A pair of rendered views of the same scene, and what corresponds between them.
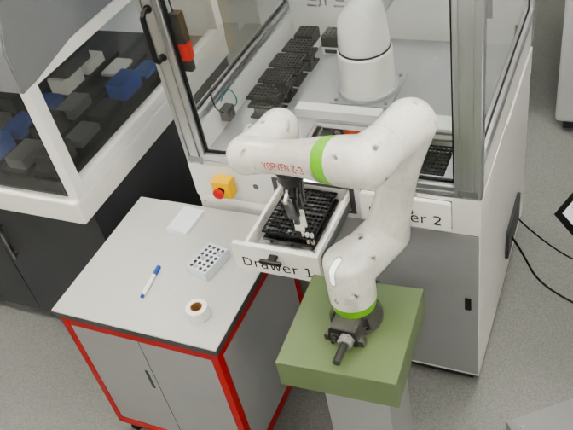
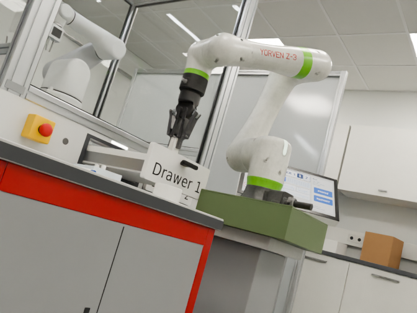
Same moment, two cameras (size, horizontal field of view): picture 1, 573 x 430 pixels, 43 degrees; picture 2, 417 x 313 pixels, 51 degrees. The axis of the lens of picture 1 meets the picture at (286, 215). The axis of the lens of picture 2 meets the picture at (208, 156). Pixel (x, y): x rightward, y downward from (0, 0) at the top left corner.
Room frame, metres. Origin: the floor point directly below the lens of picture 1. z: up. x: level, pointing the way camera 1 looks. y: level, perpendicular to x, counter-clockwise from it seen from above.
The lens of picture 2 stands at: (1.32, 1.42, 0.70)
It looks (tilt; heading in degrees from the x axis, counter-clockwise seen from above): 10 degrees up; 278
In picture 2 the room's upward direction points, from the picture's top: 16 degrees clockwise
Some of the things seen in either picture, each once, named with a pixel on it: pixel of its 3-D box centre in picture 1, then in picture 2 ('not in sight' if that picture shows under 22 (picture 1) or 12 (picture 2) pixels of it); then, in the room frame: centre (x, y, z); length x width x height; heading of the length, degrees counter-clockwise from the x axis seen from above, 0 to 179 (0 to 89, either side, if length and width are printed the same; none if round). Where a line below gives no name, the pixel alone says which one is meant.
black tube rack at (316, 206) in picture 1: (301, 218); not in sight; (1.76, -0.04, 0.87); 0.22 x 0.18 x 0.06; 149
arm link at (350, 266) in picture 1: (353, 275); (267, 163); (1.33, -0.14, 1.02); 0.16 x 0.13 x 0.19; 130
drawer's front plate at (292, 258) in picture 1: (277, 261); (177, 173); (1.59, 0.06, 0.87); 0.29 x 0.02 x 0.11; 59
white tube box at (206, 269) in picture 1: (208, 261); (95, 176); (1.76, 0.29, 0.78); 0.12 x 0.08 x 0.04; 137
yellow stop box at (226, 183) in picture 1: (222, 187); (38, 129); (2.01, 0.19, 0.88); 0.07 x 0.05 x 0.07; 59
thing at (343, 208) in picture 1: (303, 217); (132, 167); (1.77, -0.05, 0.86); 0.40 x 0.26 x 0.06; 149
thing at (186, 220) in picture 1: (185, 220); not in sight; (2.00, 0.36, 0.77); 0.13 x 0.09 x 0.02; 145
